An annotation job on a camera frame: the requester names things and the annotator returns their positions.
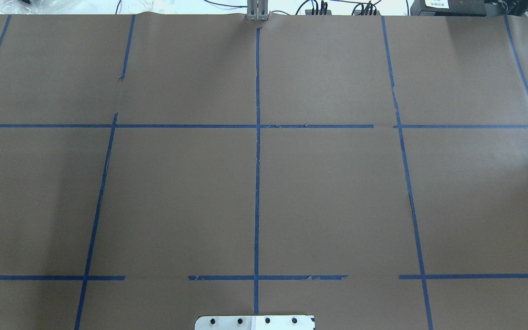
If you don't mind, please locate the aluminium frame post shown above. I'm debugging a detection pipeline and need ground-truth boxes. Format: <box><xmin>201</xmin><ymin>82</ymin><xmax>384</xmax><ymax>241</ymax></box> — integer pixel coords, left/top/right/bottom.
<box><xmin>247</xmin><ymin>0</ymin><xmax>270</xmax><ymax>22</ymax></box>

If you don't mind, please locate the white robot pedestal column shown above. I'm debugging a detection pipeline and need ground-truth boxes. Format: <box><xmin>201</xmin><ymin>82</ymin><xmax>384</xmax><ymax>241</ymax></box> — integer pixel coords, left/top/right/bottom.
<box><xmin>194</xmin><ymin>315</ymin><xmax>316</xmax><ymax>330</ymax></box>

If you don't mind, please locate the black device with label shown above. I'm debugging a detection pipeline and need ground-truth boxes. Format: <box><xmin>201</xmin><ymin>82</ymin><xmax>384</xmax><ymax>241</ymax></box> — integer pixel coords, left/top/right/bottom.
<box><xmin>409</xmin><ymin>0</ymin><xmax>487</xmax><ymax>17</ymax></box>

